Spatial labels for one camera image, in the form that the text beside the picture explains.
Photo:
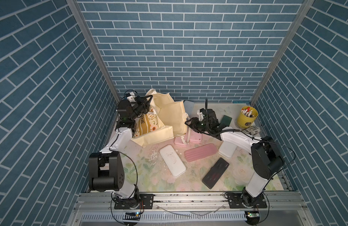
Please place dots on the rounded pink pouch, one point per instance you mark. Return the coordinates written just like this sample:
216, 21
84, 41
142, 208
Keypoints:
200, 152

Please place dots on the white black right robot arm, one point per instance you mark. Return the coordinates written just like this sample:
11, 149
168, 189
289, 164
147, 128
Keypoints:
267, 160

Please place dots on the black pencil case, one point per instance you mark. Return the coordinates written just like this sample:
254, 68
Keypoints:
215, 173

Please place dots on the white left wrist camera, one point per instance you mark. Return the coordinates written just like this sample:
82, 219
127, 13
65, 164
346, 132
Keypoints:
130, 95

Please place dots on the floral cream canvas bag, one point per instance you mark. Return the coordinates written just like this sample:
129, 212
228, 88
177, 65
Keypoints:
165, 120

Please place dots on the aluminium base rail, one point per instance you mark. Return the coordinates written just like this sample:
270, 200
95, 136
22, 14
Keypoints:
277, 208

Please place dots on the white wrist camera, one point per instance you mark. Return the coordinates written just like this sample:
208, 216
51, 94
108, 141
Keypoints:
201, 114
130, 95

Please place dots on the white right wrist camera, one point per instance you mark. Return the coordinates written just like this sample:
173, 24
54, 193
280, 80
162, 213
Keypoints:
201, 114

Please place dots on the dark green case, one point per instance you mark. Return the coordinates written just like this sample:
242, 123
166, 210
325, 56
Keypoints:
226, 121

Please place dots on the white pencil case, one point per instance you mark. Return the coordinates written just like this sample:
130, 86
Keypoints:
173, 161
227, 149

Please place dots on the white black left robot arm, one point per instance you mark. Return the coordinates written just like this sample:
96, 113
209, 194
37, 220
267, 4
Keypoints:
106, 170

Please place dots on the yellow pen cup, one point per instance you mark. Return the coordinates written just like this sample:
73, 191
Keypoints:
246, 117

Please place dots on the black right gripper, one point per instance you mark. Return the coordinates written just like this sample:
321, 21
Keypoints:
194, 122

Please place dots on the pink pencil case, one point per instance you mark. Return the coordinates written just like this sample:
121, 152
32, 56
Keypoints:
181, 141
195, 137

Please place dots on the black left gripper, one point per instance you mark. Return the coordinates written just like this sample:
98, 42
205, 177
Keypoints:
141, 102

